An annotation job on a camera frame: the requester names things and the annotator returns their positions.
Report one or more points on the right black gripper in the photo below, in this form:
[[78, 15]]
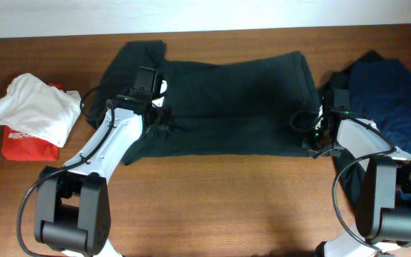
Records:
[[307, 144]]

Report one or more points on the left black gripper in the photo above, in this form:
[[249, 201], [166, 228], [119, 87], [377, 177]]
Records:
[[163, 121]]

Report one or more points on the black Nike t-shirt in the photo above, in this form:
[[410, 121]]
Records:
[[209, 109]]

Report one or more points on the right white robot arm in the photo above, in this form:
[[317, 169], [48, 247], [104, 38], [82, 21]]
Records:
[[383, 209]]

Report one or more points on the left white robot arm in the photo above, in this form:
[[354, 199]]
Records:
[[72, 205]]

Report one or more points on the navy blue t-shirt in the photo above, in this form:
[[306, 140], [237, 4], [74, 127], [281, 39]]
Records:
[[382, 91]]

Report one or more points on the white folded t-shirt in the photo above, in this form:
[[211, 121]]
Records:
[[30, 106]]

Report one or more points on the red folded t-shirt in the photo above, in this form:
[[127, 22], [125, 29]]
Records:
[[19, 146]]

